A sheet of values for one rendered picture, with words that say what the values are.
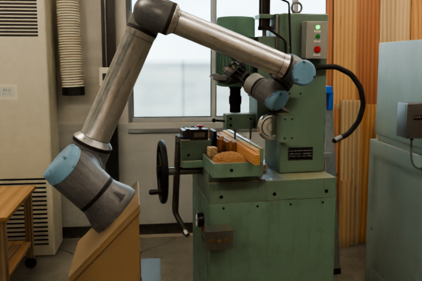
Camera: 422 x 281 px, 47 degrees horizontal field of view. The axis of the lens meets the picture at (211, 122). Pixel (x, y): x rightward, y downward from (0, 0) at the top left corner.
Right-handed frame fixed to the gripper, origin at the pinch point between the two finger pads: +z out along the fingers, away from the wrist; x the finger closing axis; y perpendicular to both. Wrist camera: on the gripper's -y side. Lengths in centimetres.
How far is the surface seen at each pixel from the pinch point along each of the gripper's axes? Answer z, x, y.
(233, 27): 6.4, -16.1, 1.8
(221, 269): -44, 67, -37
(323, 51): -23.2, -33.5, -19.7
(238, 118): -8.9, 11.8, -23.8
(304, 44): -16.8, -30.4, -14.3
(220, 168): -29.4, 34.0, -7.7
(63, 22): 153, 31, -31
